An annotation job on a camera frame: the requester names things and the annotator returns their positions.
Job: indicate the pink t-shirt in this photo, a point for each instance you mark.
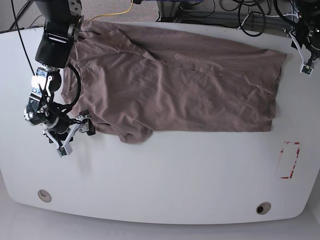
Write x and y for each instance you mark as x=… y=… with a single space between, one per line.
x=136 y=80

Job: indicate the table grommet hole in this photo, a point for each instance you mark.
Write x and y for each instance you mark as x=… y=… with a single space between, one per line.
x=263 y=208
x=44 y=196

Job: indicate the red tape rectangle marking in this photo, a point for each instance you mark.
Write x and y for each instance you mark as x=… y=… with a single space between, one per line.
x=288 y=159

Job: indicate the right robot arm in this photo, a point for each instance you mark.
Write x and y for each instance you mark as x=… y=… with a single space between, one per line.
x=63 y=20

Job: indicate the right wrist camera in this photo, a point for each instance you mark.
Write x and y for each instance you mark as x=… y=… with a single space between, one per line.
x=63 y=147

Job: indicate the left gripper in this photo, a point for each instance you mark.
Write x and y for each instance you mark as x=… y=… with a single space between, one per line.
x=303 y=35

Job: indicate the aluminium frame base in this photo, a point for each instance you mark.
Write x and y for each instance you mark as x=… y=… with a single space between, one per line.
x=221 y=13

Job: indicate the left table grommet hole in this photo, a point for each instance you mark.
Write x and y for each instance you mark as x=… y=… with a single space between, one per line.
x=44 y=196

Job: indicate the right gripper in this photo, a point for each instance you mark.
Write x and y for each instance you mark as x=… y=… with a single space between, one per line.
x=59 y=127

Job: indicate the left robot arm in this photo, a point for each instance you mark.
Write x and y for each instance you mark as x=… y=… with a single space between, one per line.
x=308 y=12

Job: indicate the right table grommet hole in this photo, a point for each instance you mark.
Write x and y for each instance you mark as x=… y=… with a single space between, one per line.
x=263 y=208

